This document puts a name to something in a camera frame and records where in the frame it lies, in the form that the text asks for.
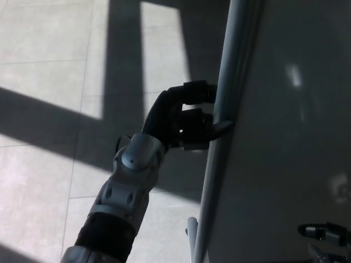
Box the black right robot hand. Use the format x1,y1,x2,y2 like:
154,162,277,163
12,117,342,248
297,221,351,263

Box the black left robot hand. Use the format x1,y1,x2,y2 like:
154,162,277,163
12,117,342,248
140,79,236,153

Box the grey refrigerator door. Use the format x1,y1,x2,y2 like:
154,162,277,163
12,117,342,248
191,0,351,263

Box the white whiteboard stand leg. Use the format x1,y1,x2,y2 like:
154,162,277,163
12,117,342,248
184,216,199,263

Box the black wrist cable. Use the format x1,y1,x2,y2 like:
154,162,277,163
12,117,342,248
115,134,133,151

